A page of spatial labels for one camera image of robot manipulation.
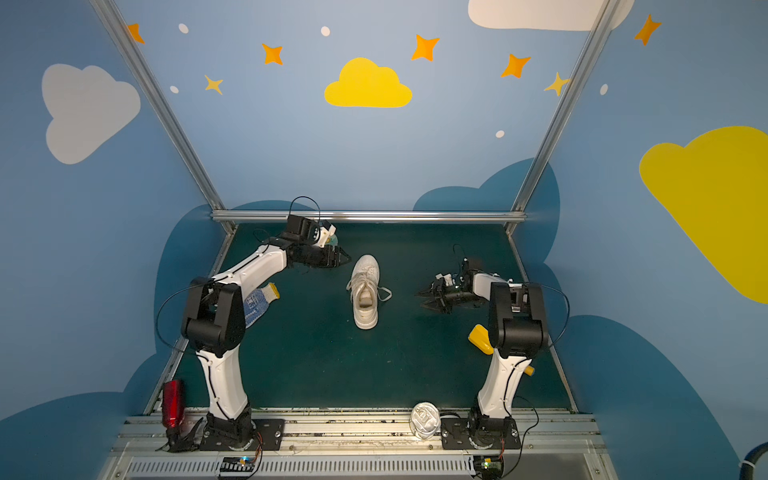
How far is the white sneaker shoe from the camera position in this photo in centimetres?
90

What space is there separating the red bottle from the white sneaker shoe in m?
0.51

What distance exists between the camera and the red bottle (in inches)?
29.6
